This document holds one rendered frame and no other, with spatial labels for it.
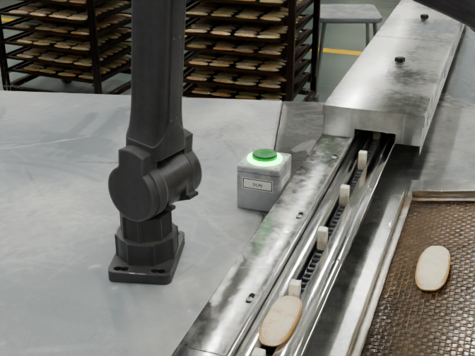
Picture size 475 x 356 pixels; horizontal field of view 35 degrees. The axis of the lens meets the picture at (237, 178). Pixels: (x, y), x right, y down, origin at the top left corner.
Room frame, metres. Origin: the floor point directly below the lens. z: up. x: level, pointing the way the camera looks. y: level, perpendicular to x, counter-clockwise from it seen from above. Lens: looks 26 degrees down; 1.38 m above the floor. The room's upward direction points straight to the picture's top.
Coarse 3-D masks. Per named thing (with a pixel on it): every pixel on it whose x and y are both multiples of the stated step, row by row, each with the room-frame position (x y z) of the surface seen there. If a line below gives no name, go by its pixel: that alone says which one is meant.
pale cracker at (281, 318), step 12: (288, 300) 0.74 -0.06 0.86; (276, 312) 0.72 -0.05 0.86; (288, 312) 0.72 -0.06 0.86; (300, 312) 0.73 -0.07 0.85; (264, 324) 0.70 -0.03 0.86; (276, 324) 0.69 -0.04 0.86; (288, 324) 0.69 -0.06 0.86; (264, 336) 0.68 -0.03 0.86; (276, 336) 0.67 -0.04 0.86; (288, 336) 0.68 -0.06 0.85
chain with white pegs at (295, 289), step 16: (352, 192) 1.06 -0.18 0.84; (336, 208) 1.01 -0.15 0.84; (336, 224) 0.96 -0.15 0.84; (320, 240) 0.89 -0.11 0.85; (320, 256) 0.87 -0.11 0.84; (304, 272) 0.83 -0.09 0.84; (288, 288) 0.76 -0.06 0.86; (304, 288) 0.80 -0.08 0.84; (256, 352) 0.63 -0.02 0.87; (272, 352) 0.67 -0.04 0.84
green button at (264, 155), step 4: (264, 148) 1.09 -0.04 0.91; (256, 152) 1.08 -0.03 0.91; (260, 152) 1.08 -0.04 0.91; (264, 152) 1.08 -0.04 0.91; (268, 152) 1.08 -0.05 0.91; (272, 152) 1.08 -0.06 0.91; (252, 156) 1.07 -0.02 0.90; (256, 156) 1.06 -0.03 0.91; (260, 156) 1.06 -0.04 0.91; (264, 156) 1.06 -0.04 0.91; (268, 156) 1.06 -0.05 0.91; (272, 156) 1.06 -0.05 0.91; (276, 156) 1.06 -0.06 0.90; (256, 160) 1.06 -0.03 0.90; (260, 160) 1.05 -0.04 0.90; (264, 160) 1.05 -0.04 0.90; (268, 160) 1.05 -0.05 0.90; (272, 160) 1.06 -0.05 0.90
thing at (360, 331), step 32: (416, 192) 0.95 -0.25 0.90; (448, 192) 0.93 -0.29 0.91; (448, 224) 0.86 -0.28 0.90; (384, 256) 0.79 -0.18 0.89; (416, 256) 0.79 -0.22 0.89; (384, 288) 0.72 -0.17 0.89; (416, 288) 0.71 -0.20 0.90; (448, 288) 0.70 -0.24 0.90; (352, 352) 0.61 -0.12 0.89; (416, 352) 0.60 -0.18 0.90
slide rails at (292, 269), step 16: (384, 144) 1.24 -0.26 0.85; (352, 160) 1.17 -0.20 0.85; (368, 160) 1.17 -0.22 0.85; (336, 176) 1.11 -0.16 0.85; (368, 176) 1.11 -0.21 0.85; (336, 192) 1.05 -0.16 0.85; (320, 208) 0.99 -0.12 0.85; (352, 208) 0.99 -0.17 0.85; (320, 224) 0.94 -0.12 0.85; (304, 240) 0.90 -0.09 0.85; (336, 240) 0.90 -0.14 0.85; (304, 256) 0.86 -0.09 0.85; (288, 272) 0.82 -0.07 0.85; (320, 272) 0.82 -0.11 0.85; (320, 288) 0.78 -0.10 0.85; (272, 304) 0.75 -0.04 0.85; (304, 304) 0.75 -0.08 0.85; (256, 320) 0.71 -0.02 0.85; (304, 320) 0.71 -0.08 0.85; (256, 336) 0.68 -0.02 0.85; (240, 352) 0.66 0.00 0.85; (288, 352) 0.66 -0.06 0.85
